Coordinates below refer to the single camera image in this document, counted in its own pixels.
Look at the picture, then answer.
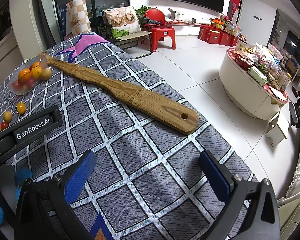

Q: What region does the stack of red gift boxes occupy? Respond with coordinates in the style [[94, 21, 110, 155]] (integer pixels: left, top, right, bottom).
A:
[[197, 24, 240, 47]]

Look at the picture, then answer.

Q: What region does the long wooden paddle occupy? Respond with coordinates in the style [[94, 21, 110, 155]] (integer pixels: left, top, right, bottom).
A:
[[37, 51, 200, 135]]

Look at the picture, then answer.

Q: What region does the grey checked star-print blanket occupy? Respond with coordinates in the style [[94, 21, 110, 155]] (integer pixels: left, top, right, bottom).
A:
[[0, 33, 259, 240]]

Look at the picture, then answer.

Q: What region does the red plastic chair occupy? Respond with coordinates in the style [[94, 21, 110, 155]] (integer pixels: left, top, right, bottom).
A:
[[142, 8, 177, 53]]

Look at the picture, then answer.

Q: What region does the person's left hand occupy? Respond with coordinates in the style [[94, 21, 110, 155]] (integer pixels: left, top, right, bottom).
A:
[[0, 167, 34, 227]]

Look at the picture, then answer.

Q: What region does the checkered paper roll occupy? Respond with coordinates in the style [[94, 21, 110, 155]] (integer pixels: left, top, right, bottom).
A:
[[66, 0, 92, 37]]

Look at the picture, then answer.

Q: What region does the cartoon print cushion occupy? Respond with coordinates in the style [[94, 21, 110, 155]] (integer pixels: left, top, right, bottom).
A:
[[103, 6, 142, 40]]

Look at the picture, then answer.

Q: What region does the round white table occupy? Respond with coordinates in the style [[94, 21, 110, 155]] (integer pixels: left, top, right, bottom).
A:
[[218, 47, 289, 120]]

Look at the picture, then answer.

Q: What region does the pile of snack packets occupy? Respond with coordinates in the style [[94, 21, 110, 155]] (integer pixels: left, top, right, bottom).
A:
[[234, 41, 292, 91]]

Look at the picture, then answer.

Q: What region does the clear plastic bowl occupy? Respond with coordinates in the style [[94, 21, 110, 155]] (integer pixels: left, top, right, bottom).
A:
[[9, 54, 49, 96]]

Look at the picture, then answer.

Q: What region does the green potted plant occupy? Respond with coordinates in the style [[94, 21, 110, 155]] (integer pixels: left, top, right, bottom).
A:
[[136, 5, 151, 18]]

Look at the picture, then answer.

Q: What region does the folding armchair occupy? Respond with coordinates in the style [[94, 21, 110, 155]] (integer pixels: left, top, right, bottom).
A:
[[100, 7, 153, 55]]

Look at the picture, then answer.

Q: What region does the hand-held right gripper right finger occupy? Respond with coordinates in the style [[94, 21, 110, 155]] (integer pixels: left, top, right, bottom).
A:
[[199, 150, 280, 240]]

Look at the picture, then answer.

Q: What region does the heap of mixed cherry tomatoes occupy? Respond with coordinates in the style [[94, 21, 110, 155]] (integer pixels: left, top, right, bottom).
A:
[[14, 62, 43, 92]]

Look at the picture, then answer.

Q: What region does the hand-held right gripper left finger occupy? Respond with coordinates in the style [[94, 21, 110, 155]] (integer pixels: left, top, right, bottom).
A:
[[14, 150, 97, 240]]

